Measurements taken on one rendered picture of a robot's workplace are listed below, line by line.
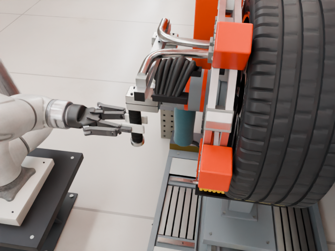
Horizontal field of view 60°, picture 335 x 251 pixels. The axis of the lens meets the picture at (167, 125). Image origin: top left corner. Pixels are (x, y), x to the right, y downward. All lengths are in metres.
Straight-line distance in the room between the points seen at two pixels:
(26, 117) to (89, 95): 1.58
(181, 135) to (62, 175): 0.62
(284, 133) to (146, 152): 1.33
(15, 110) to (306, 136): 0.71
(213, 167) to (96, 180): 1.20
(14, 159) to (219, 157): 0.91
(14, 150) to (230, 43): 1.00
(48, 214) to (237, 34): 1.07
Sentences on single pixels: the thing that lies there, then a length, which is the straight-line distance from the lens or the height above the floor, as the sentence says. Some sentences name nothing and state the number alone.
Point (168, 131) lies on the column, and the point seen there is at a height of 0.07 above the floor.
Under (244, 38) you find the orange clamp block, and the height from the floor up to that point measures 1.14.
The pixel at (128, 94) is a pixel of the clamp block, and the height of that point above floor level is 0.95.
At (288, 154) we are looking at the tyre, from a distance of 0.70.
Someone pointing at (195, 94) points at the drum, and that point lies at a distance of 0.90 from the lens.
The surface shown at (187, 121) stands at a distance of 1.17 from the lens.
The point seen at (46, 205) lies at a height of 0.30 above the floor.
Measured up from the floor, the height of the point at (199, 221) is 0.15.
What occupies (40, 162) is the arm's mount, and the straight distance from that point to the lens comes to 1.53.
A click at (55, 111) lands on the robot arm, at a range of 0.92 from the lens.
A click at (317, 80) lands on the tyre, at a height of 1.07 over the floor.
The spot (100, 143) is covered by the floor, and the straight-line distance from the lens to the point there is 2.00.
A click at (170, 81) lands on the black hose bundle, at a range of 0.72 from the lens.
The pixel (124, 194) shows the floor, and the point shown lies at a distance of 1.72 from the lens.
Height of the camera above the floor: 1.42
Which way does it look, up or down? 43 degrees down
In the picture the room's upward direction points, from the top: straight up
